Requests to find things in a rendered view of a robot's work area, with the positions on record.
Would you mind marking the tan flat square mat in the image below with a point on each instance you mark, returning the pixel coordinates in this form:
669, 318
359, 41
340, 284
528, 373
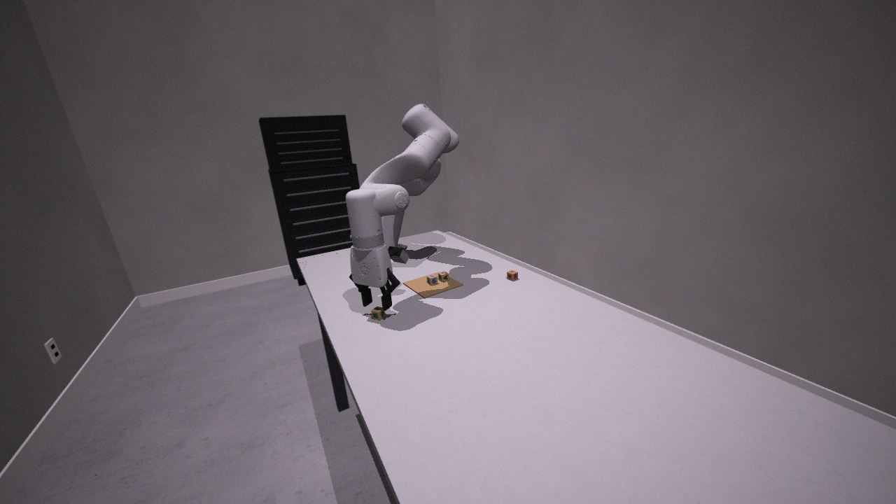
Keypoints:
425, 290

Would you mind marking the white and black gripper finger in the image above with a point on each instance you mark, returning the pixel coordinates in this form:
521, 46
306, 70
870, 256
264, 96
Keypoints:
365, 293
386, 298

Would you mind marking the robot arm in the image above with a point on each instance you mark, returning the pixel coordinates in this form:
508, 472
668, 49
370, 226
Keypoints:
377, 208

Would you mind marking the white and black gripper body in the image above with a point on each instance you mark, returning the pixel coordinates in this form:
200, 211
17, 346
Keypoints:
369, 265

